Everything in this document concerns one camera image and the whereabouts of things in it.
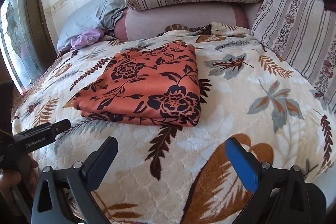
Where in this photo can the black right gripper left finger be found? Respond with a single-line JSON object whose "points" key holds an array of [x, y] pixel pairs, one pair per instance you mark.
{"points": [[50, 202]]}

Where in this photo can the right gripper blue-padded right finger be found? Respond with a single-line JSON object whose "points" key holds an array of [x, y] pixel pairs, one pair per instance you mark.
{"points": [[278, 195]]}

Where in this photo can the fingers of the black left gripper view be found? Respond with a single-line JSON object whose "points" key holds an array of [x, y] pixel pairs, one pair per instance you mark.
{"points": [[60, 127]]}

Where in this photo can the orange floral black-patterned garment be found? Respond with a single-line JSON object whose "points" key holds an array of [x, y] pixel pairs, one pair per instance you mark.
{"points": [[159, 87]]}

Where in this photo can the person's left hand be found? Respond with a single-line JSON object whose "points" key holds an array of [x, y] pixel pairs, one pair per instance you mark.
{"points": [[11, 178]]}

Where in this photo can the cream leaf-pattern blanket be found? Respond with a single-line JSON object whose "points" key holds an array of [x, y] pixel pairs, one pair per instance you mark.
{"points": [[180, 174]]}

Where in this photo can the lilac floral cloth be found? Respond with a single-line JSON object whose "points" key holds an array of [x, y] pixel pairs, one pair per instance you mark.
{"points": [[87, 38]]}

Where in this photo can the grey-blue pillow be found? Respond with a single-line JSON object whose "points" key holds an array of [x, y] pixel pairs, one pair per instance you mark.
{"points": [[98, 14]]}

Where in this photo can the pink bed headboard cushion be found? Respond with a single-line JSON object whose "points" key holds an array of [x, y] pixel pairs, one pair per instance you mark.
{"points": [[135, 25]]}

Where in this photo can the striped floral side pillow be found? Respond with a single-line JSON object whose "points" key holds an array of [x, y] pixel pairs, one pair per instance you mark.
{"points": [[302, 33]]}

